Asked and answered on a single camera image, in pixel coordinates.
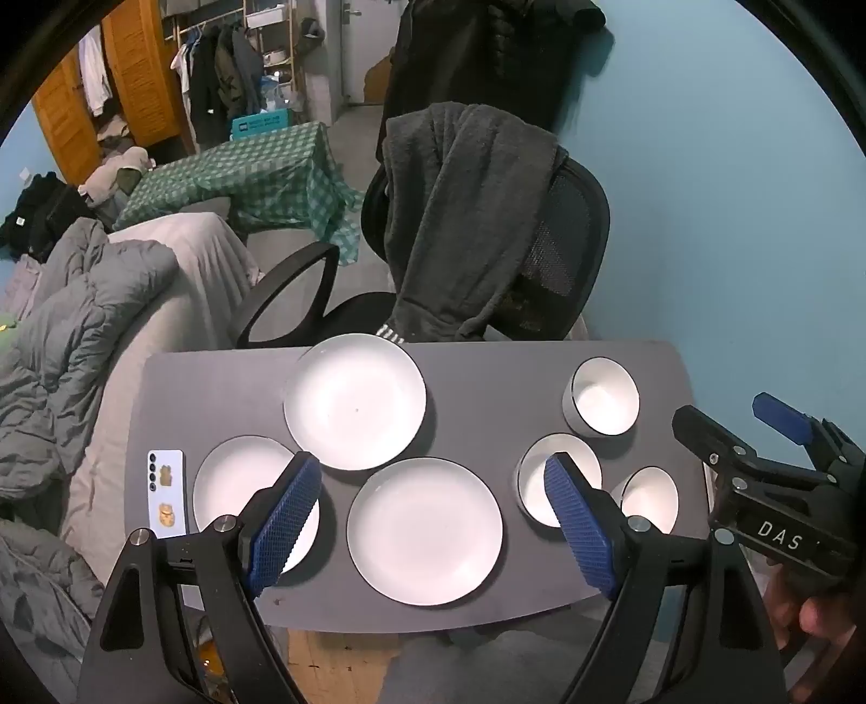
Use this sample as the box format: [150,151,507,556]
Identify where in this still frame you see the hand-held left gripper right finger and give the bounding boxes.
[543,452,789,704]

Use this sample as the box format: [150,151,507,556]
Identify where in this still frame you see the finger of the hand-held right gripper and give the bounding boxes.
[672,405,752,475]
[752,391,823,448]

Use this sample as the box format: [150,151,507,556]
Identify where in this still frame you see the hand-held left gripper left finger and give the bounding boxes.
[76,450,322,704]

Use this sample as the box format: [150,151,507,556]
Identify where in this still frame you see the white bowl black rim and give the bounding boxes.
[515,432,603,529]
[609,466,680,536]
[562,356,641,436]

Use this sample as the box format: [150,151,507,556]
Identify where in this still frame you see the white plate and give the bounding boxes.
[192,435,321,576]
[346,457,505,607]
[283,333,429,472]

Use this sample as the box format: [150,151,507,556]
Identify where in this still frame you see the person's right hand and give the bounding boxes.
[764,562,857,678]

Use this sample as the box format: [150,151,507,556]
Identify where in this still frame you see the white smartphone with stickers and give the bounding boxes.
[145,448,186,540]

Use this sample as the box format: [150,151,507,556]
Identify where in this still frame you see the black mesh office chair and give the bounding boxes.
[226,154,610,349]

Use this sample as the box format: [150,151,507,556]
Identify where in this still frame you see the bed with light grey sheet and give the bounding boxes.
[61,211,265,583]

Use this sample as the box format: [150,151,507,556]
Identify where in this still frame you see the grey quilted duvet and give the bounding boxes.
[0,217,180,704]

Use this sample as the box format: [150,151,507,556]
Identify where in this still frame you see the dark grey fleece robe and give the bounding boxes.
[375,101,569,343]

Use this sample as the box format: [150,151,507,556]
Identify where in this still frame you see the green checked tablecloth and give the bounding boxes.
[111,122,366,266]

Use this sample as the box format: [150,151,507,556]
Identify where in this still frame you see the beige plush pile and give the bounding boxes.
[80,145,156,204]

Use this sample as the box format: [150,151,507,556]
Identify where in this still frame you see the teal plastic crate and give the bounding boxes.
[231,112,297,136]

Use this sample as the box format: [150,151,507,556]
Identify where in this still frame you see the black clothes pile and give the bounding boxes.
[0,171,96,262]

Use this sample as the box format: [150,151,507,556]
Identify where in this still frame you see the black hanging jacket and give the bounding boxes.
[382,0,606,164]

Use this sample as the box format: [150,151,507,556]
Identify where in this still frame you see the hanging dark clothes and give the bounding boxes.
[169,20,268,143]

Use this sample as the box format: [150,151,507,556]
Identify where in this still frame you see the white door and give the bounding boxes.
[336,0,407,106]

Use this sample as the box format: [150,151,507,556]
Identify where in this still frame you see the orange wooden wardrobe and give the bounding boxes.
[30,0,197,187]

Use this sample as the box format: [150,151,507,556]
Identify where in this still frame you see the wooden shelf rack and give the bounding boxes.
[244,0,302,113]

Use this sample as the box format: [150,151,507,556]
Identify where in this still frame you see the white hanging shirt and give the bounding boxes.
[77,23,113,116]

